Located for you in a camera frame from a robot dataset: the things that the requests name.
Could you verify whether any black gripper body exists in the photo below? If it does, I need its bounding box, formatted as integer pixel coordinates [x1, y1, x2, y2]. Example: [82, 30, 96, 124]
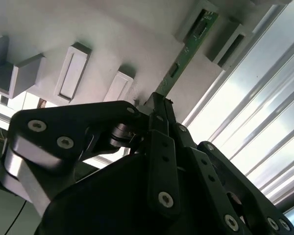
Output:
[35, 151, 250, 235]

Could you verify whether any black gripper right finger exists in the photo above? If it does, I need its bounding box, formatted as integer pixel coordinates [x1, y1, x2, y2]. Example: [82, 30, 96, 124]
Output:
[164, 99, 294, 235]

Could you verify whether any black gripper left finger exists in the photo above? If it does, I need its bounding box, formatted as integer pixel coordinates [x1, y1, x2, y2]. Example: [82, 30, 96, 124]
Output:
[0, 92, 182, 218]

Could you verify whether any green RAM stick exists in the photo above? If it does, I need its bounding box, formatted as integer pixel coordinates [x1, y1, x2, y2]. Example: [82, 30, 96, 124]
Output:
[154, 9, 219, 99]

